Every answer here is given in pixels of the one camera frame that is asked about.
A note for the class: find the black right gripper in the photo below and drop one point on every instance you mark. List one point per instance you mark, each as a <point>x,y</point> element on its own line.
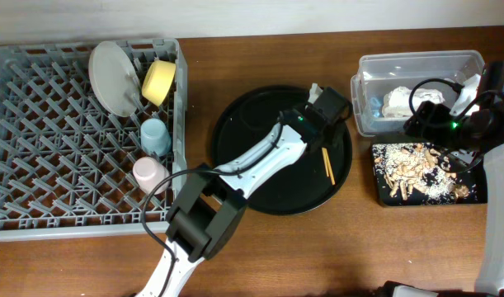
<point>425,121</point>

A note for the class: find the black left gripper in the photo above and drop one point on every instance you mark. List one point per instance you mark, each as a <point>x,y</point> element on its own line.
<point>340,120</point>

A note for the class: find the white paper napkin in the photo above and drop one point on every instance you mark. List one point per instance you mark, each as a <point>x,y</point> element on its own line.
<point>396,103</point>

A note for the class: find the food scraps rice and peanuts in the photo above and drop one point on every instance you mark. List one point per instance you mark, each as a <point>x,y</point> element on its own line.
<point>416,173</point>

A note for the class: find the wooden chopstick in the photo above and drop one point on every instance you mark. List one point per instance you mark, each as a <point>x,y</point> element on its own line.
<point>331,169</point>
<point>326,162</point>

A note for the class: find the yellow plastic bowl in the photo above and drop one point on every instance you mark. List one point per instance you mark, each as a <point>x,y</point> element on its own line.
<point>158,81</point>

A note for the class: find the light blue plastic cup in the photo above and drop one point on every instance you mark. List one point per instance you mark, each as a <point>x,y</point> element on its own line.
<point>155,138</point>

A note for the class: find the pink plastic cup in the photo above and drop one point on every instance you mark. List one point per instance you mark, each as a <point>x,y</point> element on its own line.
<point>148,172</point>

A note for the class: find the grey round plate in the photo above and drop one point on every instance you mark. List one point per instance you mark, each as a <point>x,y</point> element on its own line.
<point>113,79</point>

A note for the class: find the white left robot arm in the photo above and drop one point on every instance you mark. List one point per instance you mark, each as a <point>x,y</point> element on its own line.
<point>210,205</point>

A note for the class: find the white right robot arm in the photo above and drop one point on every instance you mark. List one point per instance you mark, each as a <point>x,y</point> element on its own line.
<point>478,128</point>

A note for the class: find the clear plastic waste bin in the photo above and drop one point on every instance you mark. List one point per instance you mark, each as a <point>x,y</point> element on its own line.
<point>379,74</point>

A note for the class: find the black rectangular food-waste tray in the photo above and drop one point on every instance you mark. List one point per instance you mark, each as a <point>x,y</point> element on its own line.
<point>383,198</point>

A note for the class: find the grey plastic dishwasher rack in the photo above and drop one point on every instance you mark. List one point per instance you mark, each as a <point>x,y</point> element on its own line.
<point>65,161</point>

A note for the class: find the blue item in bin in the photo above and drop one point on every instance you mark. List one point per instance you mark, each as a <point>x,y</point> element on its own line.
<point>376,105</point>

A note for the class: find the round black serving tray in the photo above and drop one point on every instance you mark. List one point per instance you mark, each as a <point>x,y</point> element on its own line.
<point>295,189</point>

